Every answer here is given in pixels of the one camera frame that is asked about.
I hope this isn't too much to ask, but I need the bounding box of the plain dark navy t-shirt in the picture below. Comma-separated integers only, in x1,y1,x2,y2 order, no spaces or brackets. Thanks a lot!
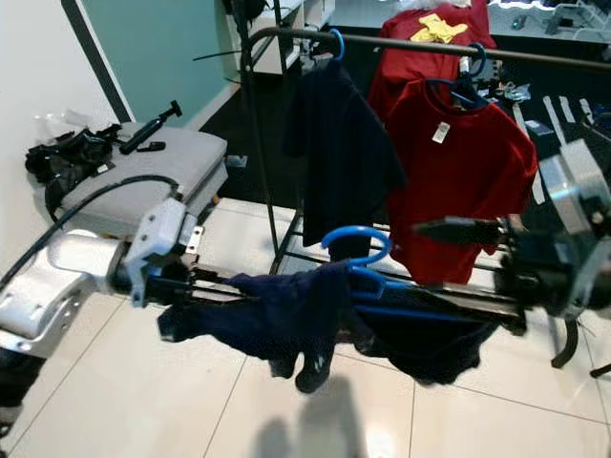
282,59,407,273

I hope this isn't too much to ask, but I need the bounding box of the black bag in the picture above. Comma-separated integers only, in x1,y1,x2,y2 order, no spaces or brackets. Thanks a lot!
24,124,120,187

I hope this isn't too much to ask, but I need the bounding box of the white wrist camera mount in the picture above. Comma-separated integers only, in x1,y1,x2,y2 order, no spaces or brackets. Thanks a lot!
539,138,611,259
124,196,203,306

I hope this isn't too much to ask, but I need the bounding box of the white cabinet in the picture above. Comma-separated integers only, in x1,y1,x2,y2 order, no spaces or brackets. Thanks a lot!
229,0,330,75

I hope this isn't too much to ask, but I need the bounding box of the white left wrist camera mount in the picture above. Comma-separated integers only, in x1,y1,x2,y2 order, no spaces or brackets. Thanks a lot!
124,196,203,306

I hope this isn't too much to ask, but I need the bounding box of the black metal clothes rack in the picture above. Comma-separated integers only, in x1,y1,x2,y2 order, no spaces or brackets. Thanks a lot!
239,24,611,368

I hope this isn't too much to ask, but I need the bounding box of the black hand pump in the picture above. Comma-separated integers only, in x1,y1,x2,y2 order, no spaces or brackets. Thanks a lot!
119,100,184,156

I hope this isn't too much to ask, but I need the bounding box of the red t-shirt with white tag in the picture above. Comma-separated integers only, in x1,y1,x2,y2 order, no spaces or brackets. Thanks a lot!
384,78,538,285

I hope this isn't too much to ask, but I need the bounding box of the grey cushioned ottoman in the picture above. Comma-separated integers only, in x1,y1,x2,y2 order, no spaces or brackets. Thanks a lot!
57,122,230,239

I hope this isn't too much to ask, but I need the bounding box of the clear plastic bag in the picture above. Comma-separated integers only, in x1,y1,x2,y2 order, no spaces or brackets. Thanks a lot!
38,107,96,139

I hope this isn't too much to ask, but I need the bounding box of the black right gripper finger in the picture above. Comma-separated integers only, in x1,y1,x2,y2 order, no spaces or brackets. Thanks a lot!
412,219,512,246
425,288,529,330

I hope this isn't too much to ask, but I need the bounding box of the red t-shirt with yellow print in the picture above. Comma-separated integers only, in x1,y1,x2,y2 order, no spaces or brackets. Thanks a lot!
370,0,497,92

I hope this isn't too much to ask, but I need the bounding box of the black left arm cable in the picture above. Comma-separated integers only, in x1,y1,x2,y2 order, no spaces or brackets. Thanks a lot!
0,174,187,287

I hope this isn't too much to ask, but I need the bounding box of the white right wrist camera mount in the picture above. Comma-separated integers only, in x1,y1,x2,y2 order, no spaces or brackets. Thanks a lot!
539,138,611,259

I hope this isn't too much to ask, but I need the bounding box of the blue plastic hanger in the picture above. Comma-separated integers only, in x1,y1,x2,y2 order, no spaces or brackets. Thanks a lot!
320,224,516,325
327,29,347,64
425,43,490,108

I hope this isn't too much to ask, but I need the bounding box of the navy t-shirt with gold logo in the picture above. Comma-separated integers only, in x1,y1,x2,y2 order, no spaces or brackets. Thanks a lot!
158,262,502,394

